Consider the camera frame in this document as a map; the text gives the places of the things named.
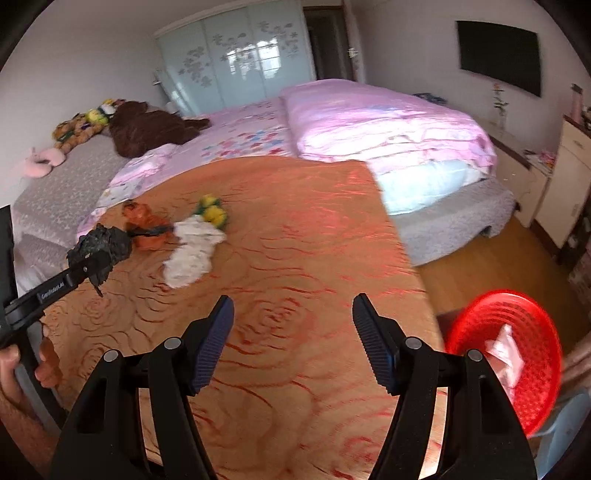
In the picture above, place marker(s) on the tall cream cabinet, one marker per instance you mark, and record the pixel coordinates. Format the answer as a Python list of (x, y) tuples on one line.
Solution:
[(568, 184)]

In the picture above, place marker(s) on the pink crumpled tissue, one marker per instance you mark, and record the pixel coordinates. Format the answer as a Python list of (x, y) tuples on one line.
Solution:
[(505, 355)]

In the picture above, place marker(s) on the orange rose-pattern blanket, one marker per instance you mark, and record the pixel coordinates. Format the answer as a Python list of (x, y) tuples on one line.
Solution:
[(300, 254)]

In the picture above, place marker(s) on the person's left forearm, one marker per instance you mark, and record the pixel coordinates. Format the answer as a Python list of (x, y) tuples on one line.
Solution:
[(18, 424)]

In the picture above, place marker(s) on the pink folded duvet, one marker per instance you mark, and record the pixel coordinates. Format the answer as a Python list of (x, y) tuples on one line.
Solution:
[(369, 115)]

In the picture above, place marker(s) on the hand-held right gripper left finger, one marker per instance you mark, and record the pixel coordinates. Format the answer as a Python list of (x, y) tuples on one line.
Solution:
[(214, 341)]

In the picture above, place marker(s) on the white crumpled cloth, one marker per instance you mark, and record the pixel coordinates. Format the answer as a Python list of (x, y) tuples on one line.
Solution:
[(189, 258)]

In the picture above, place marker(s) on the orange crumpled cloth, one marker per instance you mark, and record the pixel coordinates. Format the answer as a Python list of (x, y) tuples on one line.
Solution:
[(138, 214)]

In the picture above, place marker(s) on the light blue pillow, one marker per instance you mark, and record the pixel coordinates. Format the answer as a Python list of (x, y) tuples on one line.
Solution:
[(415, 184)]

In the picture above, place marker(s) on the dark cloth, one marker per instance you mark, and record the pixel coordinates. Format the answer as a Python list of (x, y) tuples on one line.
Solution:
[(104, 242)]

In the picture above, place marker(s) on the pink bottle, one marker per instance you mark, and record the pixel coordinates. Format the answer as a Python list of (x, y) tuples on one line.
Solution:
[(577, 106)]

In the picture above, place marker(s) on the yellow green crumpled cloth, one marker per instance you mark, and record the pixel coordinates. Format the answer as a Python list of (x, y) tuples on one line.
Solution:
[(212, 214)]

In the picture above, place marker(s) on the brown braided plush toy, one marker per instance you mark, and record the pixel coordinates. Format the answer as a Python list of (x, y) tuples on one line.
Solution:
[(74, 134)]

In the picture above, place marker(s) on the white door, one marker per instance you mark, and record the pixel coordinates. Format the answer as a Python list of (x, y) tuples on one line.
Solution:
[(353, 27)]

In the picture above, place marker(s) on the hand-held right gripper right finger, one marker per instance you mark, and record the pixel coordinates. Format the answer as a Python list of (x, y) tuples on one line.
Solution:
[(374, 346)]

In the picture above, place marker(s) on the person's left hand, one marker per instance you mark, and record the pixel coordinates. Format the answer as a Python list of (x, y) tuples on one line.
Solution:
[(48, 364)]

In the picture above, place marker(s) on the grey bed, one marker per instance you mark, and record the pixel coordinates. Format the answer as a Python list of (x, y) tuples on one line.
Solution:
[(60, 184)]

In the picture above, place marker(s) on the black wall television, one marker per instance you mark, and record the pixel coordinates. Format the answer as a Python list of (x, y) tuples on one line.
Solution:
[(498, 55)]

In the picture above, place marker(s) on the pink floral bed sheet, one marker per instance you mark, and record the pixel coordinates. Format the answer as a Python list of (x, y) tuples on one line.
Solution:
[(231, 134)]

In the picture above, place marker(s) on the pink plush toy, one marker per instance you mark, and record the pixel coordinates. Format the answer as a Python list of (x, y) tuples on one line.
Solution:
[(46, 159)]

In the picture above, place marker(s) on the floral glass-door wardrobe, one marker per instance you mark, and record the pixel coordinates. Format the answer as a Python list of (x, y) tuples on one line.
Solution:
[(240, 55)]

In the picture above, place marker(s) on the low white bedside cabinet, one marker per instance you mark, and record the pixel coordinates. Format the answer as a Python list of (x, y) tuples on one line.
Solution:
[(526, 184)]

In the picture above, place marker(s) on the red plastic mesh basket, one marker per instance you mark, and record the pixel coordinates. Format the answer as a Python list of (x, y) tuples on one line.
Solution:
[(531, 332)]

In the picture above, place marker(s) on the light blue stool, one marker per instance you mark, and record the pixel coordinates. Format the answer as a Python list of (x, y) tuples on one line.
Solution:
[(563, 434)]

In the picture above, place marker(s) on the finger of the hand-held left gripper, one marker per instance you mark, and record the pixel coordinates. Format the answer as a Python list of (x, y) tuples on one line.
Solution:
[(92, 270), (150, 230)]

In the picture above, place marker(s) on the large brown plush toy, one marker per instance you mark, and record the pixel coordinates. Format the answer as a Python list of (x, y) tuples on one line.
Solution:
[(143, 129)]

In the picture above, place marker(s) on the yellow plush toy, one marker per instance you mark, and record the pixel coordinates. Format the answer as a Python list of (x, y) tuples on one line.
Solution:
[(97, 116)]

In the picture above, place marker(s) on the rose in vase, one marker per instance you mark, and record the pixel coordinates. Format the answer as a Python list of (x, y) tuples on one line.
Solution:
[(498, 106)]

